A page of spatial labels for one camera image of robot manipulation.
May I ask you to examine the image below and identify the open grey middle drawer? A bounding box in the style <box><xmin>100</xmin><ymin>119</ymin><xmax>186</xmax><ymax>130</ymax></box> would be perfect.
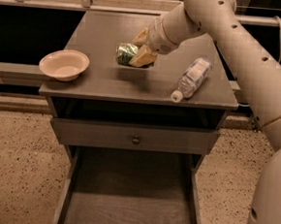
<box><xmin>52</xmin><ymin>147</ymin><xmax>202</xmax><ymax>224</ymax></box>

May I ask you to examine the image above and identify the clear plastic water bottle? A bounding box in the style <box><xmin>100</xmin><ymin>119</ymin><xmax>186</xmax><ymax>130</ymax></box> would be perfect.
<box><xmin>171</xmin><ymin>57</ymin><xmax>212</xmax><ymax>103</ymax></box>

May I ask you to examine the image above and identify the round dark drawer knob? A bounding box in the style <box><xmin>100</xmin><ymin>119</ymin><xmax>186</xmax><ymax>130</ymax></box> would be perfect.
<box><xmin>132</xmin><ymin>136</ymin><xmax>141</xmax><ymax>144</ymax></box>

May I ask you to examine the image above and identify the metal railing frame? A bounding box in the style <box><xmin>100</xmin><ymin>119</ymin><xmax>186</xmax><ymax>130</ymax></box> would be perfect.
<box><xmin>0</xmin><ymin>0</ymin><xmax>281</xmax><ymax>136</ymax></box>

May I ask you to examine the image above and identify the white bowl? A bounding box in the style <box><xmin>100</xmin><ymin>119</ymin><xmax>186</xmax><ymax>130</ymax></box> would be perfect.
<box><xmin>39</xmin><ymin>49</ymin><xmax>90</xmax><ymax>81</ymax></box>

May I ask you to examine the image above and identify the grey top drawer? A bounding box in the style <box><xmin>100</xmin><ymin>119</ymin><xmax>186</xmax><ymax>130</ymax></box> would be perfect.
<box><xmin>51</xmin><ymin>118</ymin><xmax>220</xmax><ymax>155</ymax></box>

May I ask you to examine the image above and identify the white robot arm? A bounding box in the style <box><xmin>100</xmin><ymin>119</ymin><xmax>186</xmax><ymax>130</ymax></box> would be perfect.
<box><xmin>131</xmin><ymin>0</ymin><xmax>281</xmax><ymax>224</ymax></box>

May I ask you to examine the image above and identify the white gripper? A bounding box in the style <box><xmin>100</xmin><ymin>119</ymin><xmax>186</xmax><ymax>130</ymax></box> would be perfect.
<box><xmin>129</xmin><ymin>16</ymin><xmax>178</xmax><ymax>67</ymax></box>

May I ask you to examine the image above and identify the crushed green can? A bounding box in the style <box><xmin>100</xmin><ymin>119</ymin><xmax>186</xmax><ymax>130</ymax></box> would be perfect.
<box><xmin>115</xmin><ymin>43</ymin><xmax>140</xmax><ymax>67</ymax></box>

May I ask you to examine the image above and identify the grey wooden drawer cabinet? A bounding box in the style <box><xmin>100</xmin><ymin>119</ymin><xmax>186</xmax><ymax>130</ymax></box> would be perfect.
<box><xmin>33</xmin><ymin>5</ymin><xmax>246</xmax><ymax>177</ymax></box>

